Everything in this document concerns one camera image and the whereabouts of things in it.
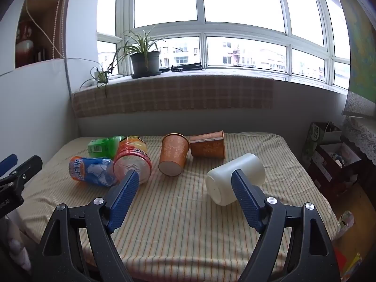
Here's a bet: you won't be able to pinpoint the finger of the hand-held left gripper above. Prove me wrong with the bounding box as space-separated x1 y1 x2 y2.
0 155 43 202
0 154 18 171

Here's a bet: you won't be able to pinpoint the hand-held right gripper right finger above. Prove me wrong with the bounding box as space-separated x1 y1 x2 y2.
231 169 337 282

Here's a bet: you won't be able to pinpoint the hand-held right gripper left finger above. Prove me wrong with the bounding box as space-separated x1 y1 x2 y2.
37 169 140 282

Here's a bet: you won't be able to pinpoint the white cup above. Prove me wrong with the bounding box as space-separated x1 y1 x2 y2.
206 153 266 205

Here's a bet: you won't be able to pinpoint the orange paper cup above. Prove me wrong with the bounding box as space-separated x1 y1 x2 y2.
189 130 226 159
159 133 190 177

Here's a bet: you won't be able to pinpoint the blue label plastic bottle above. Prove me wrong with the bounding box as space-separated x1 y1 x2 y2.
69 156 118 187

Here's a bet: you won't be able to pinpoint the orange label plastic jar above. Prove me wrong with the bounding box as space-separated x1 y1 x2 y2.
113 135 152 185

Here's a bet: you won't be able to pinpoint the green packet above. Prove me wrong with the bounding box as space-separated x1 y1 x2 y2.
87 135 126 159

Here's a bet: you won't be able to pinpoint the striped bed sheet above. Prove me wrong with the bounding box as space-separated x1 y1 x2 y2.
20 132 341 274

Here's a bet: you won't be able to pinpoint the open brown cardboard box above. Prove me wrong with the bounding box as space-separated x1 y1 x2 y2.
308 141 362 195

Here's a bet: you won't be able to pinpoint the green cardboard box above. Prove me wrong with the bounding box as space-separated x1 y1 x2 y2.
301 122 343 161

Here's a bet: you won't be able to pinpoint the patterned paper bag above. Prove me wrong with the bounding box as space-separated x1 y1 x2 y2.
338 210 355 233

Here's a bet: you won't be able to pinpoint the small trailing spider plant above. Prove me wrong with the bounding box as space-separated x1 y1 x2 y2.
80 65 118 97

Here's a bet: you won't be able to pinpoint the red and white jar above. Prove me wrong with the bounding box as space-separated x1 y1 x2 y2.
16 20 35 63

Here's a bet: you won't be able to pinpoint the checked sill cloth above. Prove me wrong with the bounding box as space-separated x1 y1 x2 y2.
72 70 274 118

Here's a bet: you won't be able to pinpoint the yellow packets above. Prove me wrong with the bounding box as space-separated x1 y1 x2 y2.
341 252 364 282

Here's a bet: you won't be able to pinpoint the white lace cloth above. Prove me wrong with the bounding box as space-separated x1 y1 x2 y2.
342 116 376 165

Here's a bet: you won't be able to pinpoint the potted spider plant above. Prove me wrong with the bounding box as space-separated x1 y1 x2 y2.
113 26 174 79

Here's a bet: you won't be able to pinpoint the black flat device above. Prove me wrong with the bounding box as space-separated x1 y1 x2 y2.
160 62 203 73

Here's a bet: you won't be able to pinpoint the wooden bookshelf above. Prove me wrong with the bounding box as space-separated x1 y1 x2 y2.
15 0 74 69

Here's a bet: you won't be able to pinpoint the white cable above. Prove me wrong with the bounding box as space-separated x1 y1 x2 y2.
25 0 102 74

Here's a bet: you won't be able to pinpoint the white beaded cord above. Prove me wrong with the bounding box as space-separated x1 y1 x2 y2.
52 0 66 61

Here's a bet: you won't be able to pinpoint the white window frame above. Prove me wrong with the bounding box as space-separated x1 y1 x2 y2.
97 0 352 95

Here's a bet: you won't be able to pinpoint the wall map poster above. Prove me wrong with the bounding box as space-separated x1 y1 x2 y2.
332 0 376 118

